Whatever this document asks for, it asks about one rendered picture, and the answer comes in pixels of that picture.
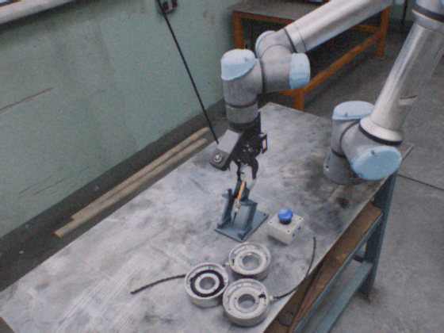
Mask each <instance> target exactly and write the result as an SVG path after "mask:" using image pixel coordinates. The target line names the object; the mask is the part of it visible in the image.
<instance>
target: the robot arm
mask: <svg viewBox="0 0 444 333"><path fill-rule="evenodd" d="M408 1H411V0H332V1H330V2H329V3H327V4H325V5H323V6H321V7H320V8H318V9H316V10H315V11H313V12H311V13H310V14H308V15H306V16H304V17H302V18H301V19H299V20H298V21H295V22H293V23H292V24H291V25H288V26H286V27H285V28H283V29H281V31H279V32H277V33H276V32H272V31H269V32H265V33H263V34H262V35H261V36H260V37H259V38H258V39H257V42H256V45H255V50H256V55H257V59H256V58H255V55H254V53H253V52H252V51H251V50H235V51H229V52H226V53H225V54H224V56H223V58H222V60H221V64H222V79H223V83H224V101H225V108H226V114H227V119H228V125H229V127H228V129H227V131H226V132H225V134H224V137H223V138H222V139H221V141H220V142H219V144H218V145H217V147H216V149H215V151H214V152H213V153H212V156H211V157H210V159H209V163H210V164H211V165H212V166H213V167H215V168H216V169H219V170H222V171H226V170H227V168H228V169H229V170H230V172H231V174H232V177H233V178H234V180H235V182H237V181H242V179H241V177H240V176H241V172H242V171H243V170H244V173H245V175H246V176H247V178H246V182H247V188H248V189H249V190H251V189H252V188H253V187H254V185H255V182H256V179H257V178H258V176H259V175H260V174H261V173H262V165H259V164H258V161H257V159H256V157H257V156H258V155H260V154H261V149H262V154H264V153H265V152H266V151H267V150H268V143H267V133H265V132H262V129H261V113H260V111H258V102H257V94H260V93H268V92H274V91H279V90H294V89H296V88H301V87H304V86H307V84H308V81H309V77H310V70H309V63H308V58H307V56H306V55H305V54H304V53H305V52H306V51H307V50H309V49H311V48H314V47H315V46H316V45H318V44H321V43H323V42H324V41H325V40H328V39H330V38H332V37H333V36H335V35H337V34H339V33H341V32H343V31H345V30H346V29H349V28H351V27H353V26H355V25H356V24H358V23H360V22H362V21H364V20H365V19H367V18H369V17H372V16H373V15H374V14H376V13H379V12H381V11H382V10H384V9H386V8H388V7H390V6H392V5H394V4H397V5H400V6H402V5H403V4H404V3H406V2H408ZM412 12H413V14H414V17H415V22H414V24H413V26H412V27H411V30H410V33H409V34H408V37H407V39H406V40H405V42H404V46H403V47H402V49H401V51H400V53H399V55H398V56H397V59H396V62H395V63H394V65H393V67H392V70H391V71H390V74H389V76H388V78H387V80H386V82H385V84H384V87H383V89H382V91H381V93H380V95H379V97H378V98H377V101H376V103H375V105H372V104H370V103H368V102H366V101H351V102H346V103H342V104H339V105H337V106H336V107H335V109H334V112H333V116H332V119H333V120H332V130H331V149H330V151H329V152H328V154H327V158H326V159H325V160H324V162H323V173H324V175H325V177H326V178H327V179H329V180H330V181H332V182H334V183H336V184H339V185H342V186H358V185H361V184H363V183H365V182H367V181H376V180H381V179H383V178H386V177H388V176H390V175H391V174H393V173H394V172H395V171H396V170H397V169H398V168H399V167H400V162H401V153H400V151H399V148H400V145H401V144H402V143H403V141H404V135H405V133H404V130H403V127H404V125H405V124H406V122H407V121H408V118H409V117H410V115H411V111H412V110H413V108H414V106H415V103H416V102H417V100H418V98H419V96H420V94H421V93H422V91H423V88H424V87H425V85H426V84H427V82H428V80H429V78H430V77H431V75H432V73H433V71H434V69H435V67H436V65H437V64H438V61H439V60H440V58H441V56H442V54H443V52H444V0H416V1H415V5H414V6H413V8H412ZM260 135H263V136H262V137H261V136H260ZM263 140H266V147H265V148H264V149H263ZM246 164H247V165H246Z"/></svg>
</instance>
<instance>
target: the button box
mask: <svg viewBox="0 0 444 333"><path fill-rule="evenodd" d="M303 223H304V218H302V217H300V216H297V215H296V214H293V218H292V219H291V220H287V221H283V220H280V219H279V218H278V213H276V214H275V215H274V216H273V217H272V218H271V220H270V221H269V222H268V223H267V227H268V235H270V236H272V237H273V238H275V239H277V240H279V241H281V242H283V243H285V244H287V245H290V244H291V243H292V242H293V241H294V240H295V238H296V237H297V236H298V235H299V234H300V233H301V232H302V231H303Z"/></svg>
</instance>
